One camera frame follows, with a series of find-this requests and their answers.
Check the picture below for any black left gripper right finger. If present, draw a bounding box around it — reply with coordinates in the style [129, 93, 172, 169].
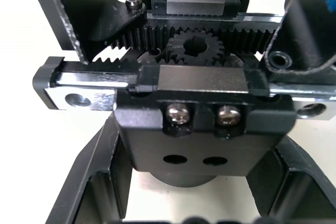
[246, 134, 336, 224]

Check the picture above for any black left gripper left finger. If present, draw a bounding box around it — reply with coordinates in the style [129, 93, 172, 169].
[46, 118, 133, 224]

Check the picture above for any black gripper finger piece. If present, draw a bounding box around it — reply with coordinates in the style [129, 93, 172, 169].
[25, 0, 147, 65]
[262, 0, 336, 74]

